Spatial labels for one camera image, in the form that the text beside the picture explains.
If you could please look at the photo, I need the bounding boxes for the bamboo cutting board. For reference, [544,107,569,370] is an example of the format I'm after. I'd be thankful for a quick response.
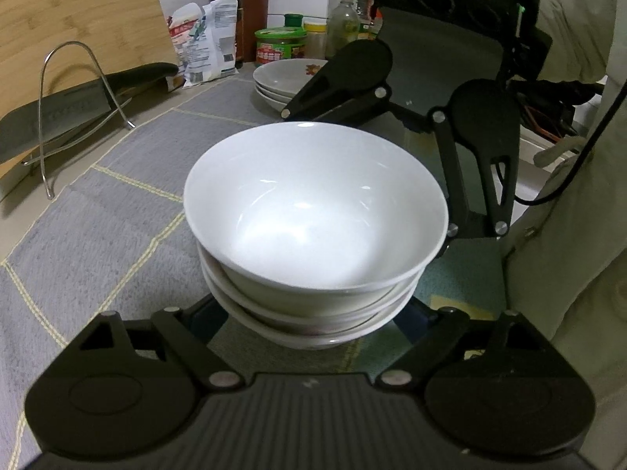
[1,0,179,174]

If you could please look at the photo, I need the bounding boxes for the yellow lid jar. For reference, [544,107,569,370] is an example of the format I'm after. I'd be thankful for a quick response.
[303,17,327,60]

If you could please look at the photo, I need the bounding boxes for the metal wire rack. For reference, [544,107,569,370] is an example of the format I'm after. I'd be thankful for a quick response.
[24,40,136,201]

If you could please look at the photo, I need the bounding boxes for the large white plate fruit print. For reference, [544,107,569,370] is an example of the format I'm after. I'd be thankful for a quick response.
[253,58,326,94]

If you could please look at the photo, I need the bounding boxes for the white bowl pink floral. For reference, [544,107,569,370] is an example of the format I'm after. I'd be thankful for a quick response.
[197,243,424,333]

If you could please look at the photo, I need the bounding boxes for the grey dish mat yellow lines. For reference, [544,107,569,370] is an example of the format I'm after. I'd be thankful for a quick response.
[1,68,506,469]

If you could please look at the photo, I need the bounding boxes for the green glass oil bottle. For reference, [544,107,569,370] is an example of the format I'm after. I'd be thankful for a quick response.
[325,0,360,60]

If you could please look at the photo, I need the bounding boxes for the tall clear bottle gold cap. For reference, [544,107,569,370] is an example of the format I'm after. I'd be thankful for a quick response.
[355,0,375,40]

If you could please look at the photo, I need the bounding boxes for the white plastic food bag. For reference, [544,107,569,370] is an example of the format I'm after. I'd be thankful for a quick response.
[168,2,236,88]

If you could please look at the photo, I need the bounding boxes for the green lid seasoning jar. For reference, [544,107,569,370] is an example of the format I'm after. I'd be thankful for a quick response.
[255,27,307,66]

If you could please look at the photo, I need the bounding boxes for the person white clothing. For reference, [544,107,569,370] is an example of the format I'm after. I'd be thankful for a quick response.
[503,0,626,469]

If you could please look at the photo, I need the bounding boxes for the cleaver knife black handle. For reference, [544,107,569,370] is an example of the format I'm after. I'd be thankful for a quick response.
[0,63,179,163]

